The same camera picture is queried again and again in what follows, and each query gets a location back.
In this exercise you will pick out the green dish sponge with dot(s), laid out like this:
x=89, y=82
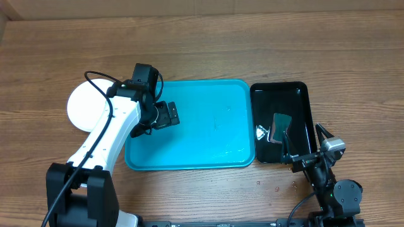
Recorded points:
x=281, y=124

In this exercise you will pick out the teal plastic tray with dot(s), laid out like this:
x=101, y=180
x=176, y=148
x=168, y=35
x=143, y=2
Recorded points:
x=215, y=130

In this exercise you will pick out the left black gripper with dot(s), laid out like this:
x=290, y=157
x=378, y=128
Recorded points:
x=165, y=119

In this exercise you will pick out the white round plate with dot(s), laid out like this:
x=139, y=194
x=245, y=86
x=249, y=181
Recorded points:
x=85, y=106

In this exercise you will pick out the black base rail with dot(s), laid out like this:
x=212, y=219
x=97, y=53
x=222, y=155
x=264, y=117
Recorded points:
x=282, y=222

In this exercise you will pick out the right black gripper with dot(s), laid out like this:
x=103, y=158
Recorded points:
x=304, y=161

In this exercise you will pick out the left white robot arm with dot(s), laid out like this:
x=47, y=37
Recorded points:
x=81, y=192

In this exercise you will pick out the black plastic water tray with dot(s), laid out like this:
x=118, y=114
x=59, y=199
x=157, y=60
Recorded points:
x=289, y=98

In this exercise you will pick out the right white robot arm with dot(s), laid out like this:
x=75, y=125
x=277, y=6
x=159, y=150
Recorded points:
x=339, y=200

